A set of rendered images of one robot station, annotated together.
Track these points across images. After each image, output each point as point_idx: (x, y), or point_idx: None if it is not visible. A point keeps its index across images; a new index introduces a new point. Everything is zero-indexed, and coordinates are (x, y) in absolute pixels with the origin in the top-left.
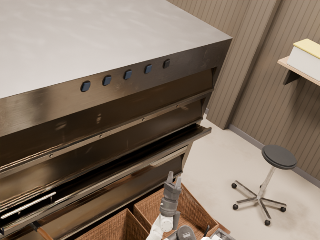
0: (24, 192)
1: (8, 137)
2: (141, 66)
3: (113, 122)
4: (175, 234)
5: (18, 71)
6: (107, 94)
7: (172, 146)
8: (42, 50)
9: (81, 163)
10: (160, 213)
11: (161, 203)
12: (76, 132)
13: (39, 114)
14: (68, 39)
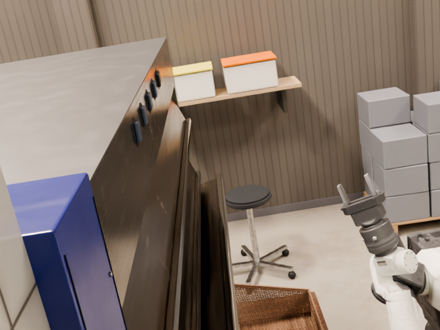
0: None
1: None
2: (149, 84)
3: (173, 203)
4: (394, 281)
5: (15, 159)
6: (151, 148)
7: (222, 213)
8: None
9: (183, 309)
10: (379, 256)
11: (373, 237)
12: (164, 242)
13: (129, 218)
14: (1, 111)
